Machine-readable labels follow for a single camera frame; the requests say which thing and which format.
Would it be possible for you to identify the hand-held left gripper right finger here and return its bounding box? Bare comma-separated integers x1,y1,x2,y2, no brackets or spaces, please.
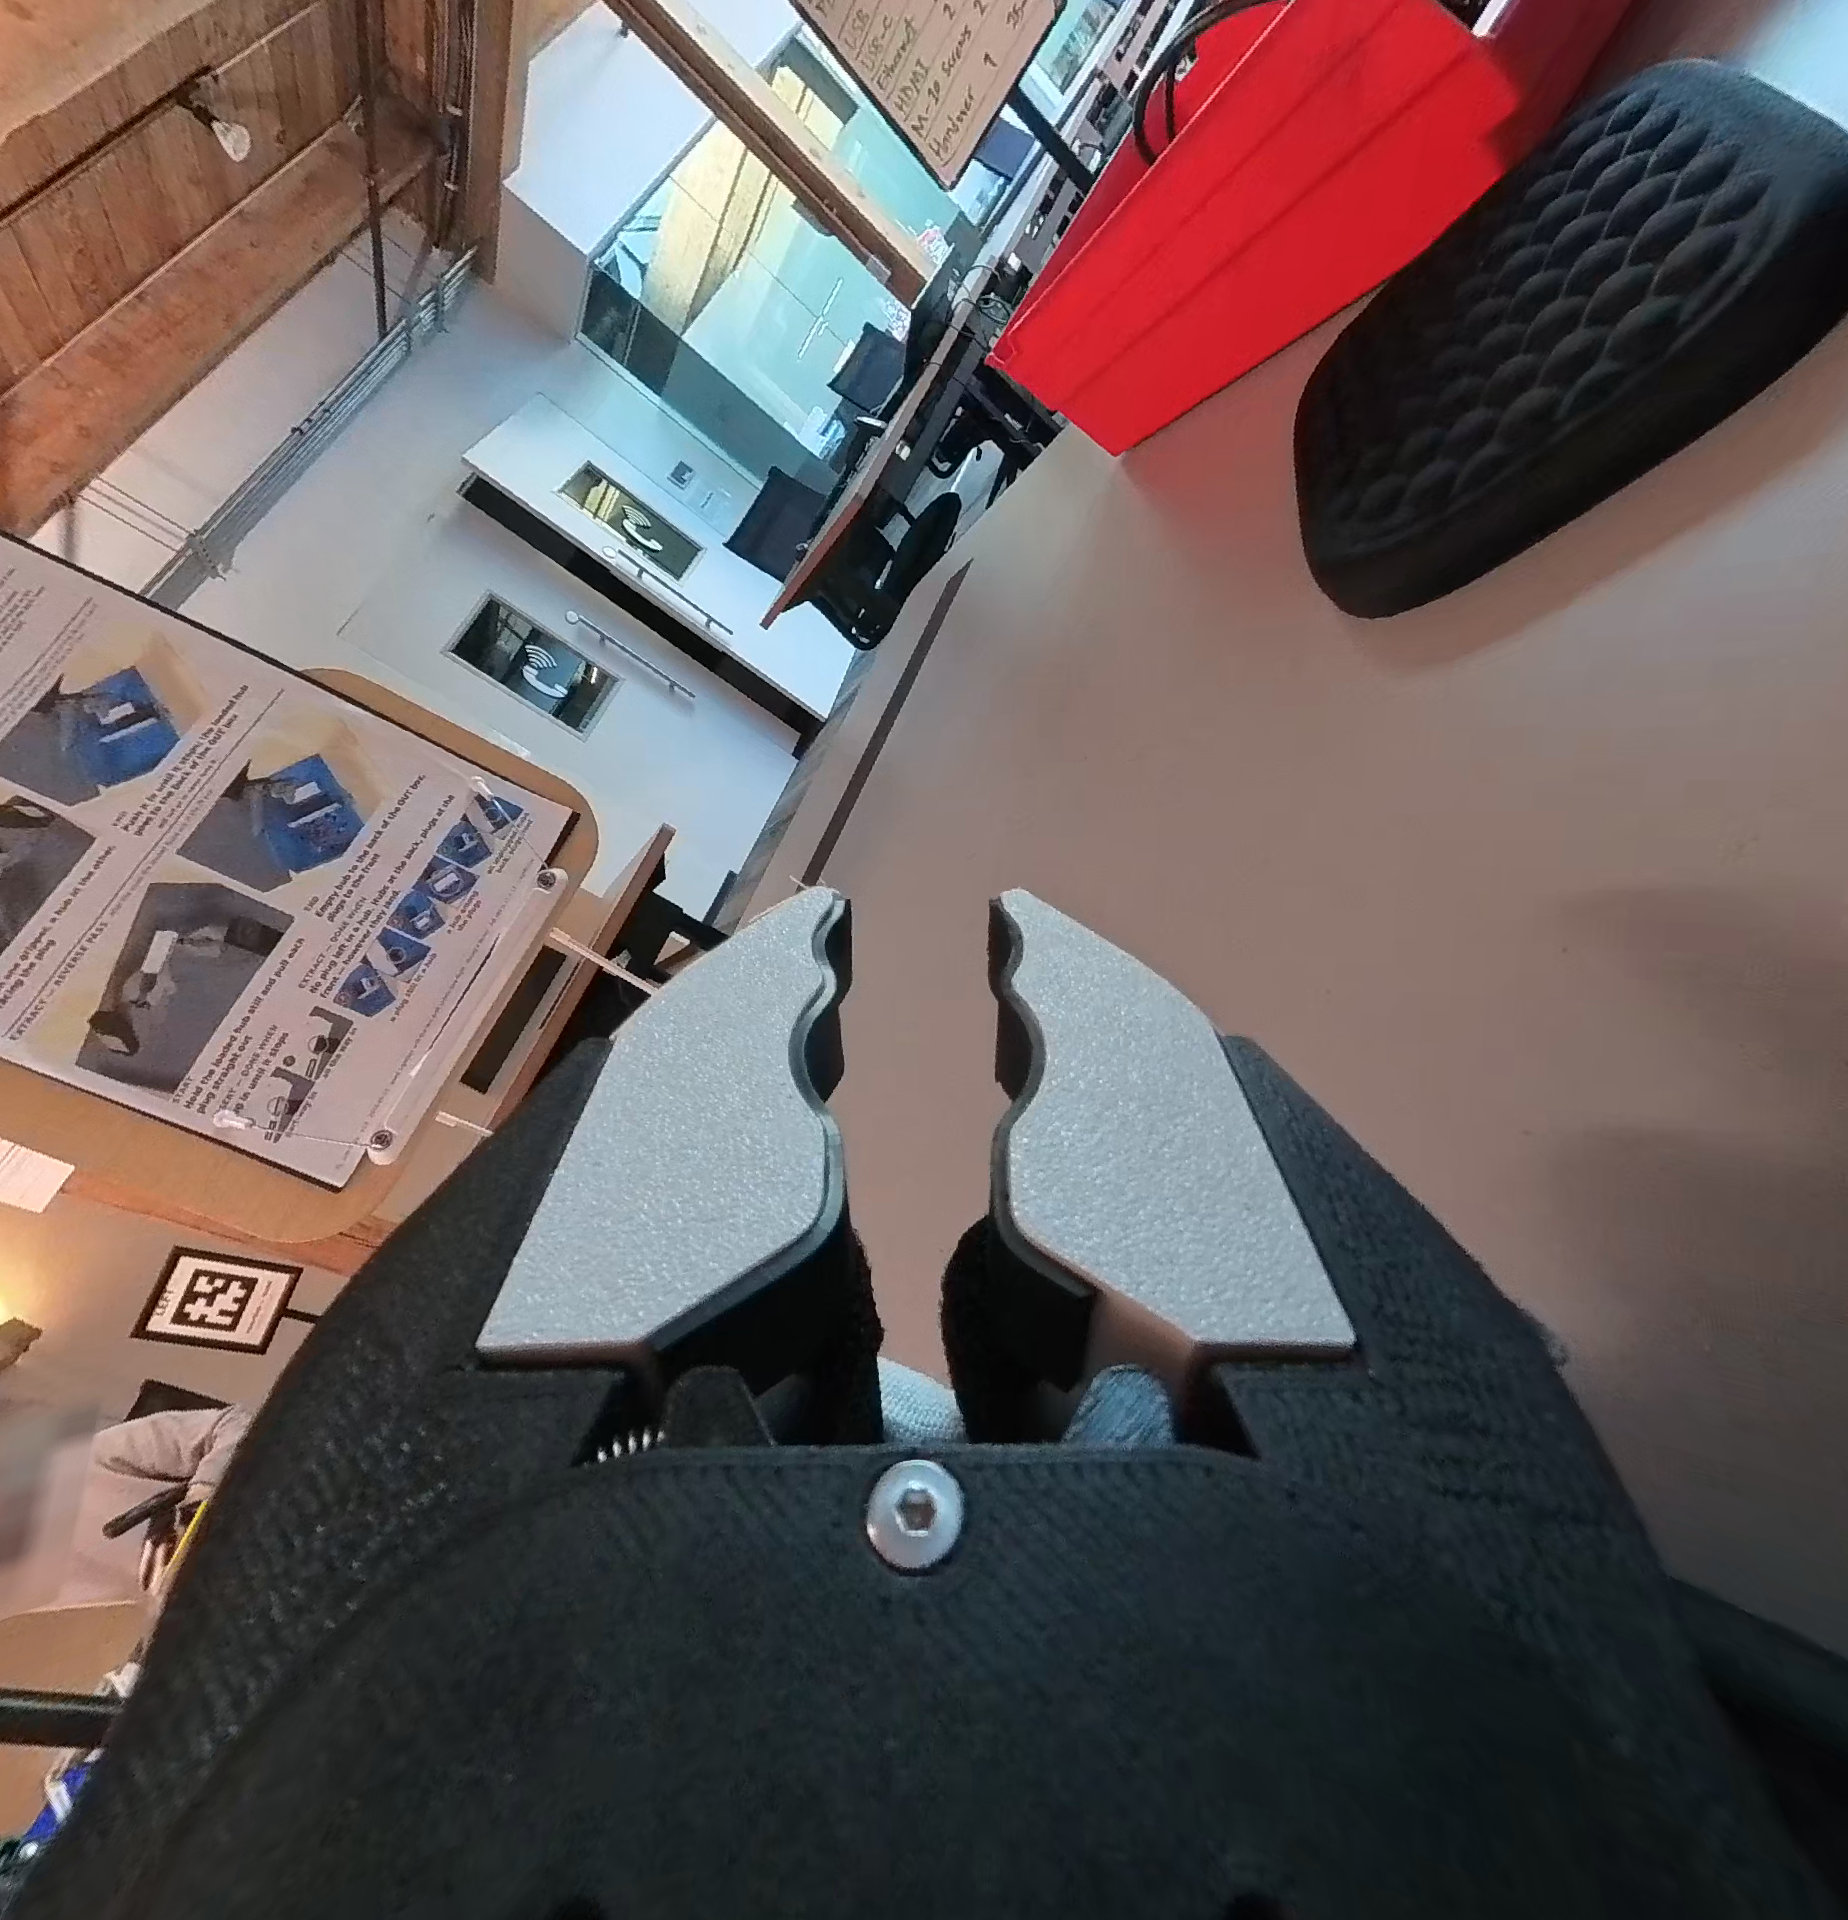
988,888,1363,1363

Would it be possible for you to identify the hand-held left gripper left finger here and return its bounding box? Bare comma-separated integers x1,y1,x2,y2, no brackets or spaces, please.
474,884,855,1367

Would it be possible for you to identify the small tag sign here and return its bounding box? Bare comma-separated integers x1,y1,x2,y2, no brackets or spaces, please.
146,1243,309,1361

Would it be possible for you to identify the instruction sheet on stand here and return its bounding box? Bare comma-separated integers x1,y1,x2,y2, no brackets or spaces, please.
0,665,608,1249

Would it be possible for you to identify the booth window with sign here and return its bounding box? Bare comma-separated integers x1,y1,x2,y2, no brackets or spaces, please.
444,592,626,738
556,455,709,580

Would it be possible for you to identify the instruction poster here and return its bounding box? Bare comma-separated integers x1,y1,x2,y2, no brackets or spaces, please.
0,513,582,1176

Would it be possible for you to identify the black office chair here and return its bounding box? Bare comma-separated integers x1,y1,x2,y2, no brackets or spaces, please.
808,492,969,651

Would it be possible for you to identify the white paper note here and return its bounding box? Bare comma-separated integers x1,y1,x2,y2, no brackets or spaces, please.
0,1115,74,1213

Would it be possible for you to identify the black wrist rest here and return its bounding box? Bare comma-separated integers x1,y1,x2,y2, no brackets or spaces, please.
1294,55,1848,619

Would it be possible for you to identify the red plastic bin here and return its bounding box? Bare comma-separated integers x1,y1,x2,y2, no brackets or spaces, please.
988,0,1639,455

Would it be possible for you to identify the handwritten whiteboard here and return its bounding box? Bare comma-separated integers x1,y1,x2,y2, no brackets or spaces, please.
788,0,1084,192

